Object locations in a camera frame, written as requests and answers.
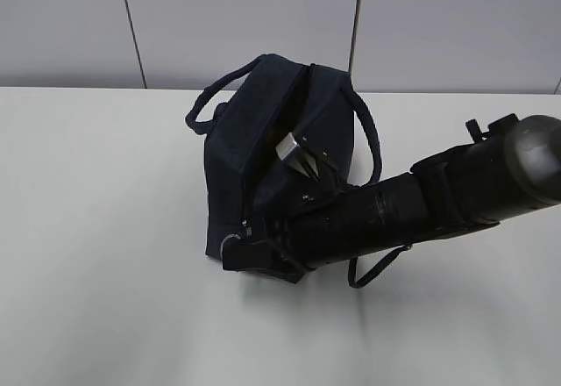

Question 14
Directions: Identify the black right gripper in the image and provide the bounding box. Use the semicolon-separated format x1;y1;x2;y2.
221;192;346;279

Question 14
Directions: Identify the dark blue lunch bag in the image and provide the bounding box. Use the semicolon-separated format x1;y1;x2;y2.
185;54;382;263

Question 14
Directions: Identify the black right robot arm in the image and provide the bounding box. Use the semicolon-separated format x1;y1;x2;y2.
221;114;560;289

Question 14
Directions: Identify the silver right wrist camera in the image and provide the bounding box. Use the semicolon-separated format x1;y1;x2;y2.
275;132;338;183

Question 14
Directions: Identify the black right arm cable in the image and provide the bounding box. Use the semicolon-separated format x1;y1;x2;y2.
347;245;415;290

